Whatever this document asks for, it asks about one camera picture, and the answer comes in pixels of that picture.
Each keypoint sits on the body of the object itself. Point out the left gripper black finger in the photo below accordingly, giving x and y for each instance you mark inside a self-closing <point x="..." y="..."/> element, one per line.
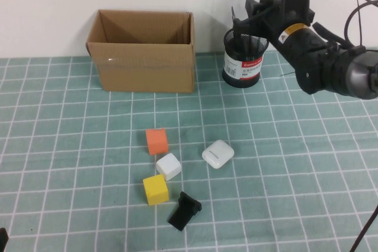
<point x="3" y="240"/>

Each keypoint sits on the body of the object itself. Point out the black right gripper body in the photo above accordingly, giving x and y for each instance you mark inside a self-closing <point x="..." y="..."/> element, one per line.
<point x="295" y="45"/>

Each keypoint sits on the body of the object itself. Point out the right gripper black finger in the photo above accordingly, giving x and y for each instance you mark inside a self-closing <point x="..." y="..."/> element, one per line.
<point x="251" y="7"/>

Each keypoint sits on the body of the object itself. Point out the black mesh pen holder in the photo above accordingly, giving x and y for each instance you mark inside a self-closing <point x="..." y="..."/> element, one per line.
<point x="242" y="69"/>

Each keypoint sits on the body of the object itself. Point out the open brown cardboard box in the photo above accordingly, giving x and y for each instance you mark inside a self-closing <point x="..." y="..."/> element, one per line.
<point x="141" y="69"/>

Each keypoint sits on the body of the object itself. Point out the green checked tablecloth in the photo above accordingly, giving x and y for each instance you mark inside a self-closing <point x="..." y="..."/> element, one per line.
<point x="88" y="145"/>

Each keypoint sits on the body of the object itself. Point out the white earbuds case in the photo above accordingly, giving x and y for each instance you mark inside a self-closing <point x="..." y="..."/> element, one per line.
<point x="218" y="154"/>

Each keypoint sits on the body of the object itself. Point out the yellow block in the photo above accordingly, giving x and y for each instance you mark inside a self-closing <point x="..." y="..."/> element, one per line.
<point x="156" y="190"/>

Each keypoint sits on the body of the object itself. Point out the orange block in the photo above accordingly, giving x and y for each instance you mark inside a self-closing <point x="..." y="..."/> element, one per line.
<point x="157" y="142"/>

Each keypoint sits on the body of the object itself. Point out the white block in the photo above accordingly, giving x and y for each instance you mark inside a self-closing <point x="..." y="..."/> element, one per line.
<point x="168" y="166"/>

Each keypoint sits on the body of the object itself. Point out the black plastic bracket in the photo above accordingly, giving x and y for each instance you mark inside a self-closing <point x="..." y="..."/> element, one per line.
<point x="184" y="212"/>

